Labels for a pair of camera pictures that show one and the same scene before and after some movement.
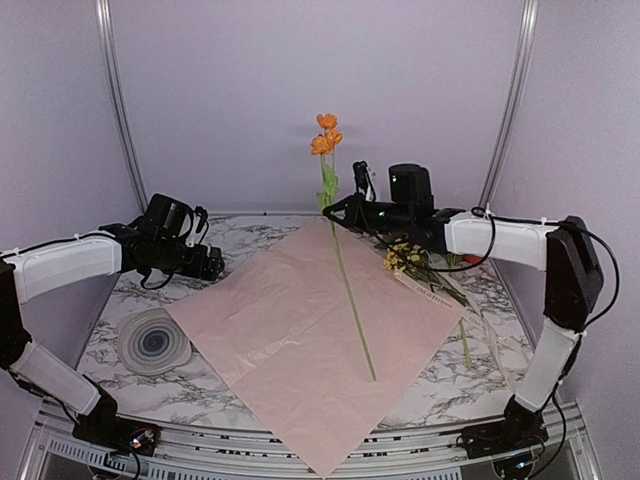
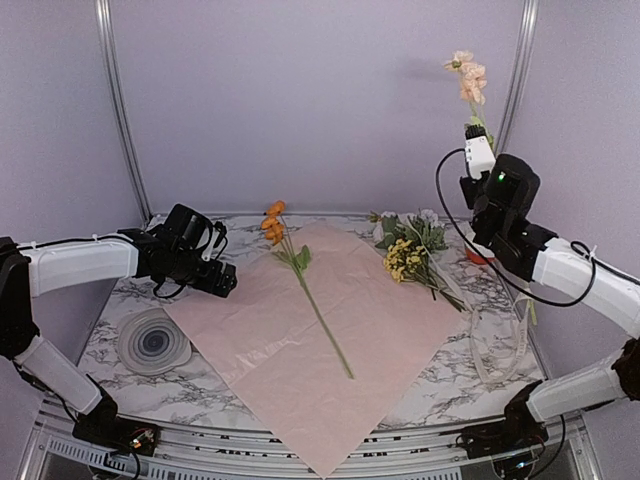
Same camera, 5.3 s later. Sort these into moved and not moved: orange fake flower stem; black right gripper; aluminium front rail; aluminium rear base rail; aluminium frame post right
Moved: black right gripper; orange fake flower stem
Not moved: aluminium frame post right; aluminium rear base rail; aluminium front rail
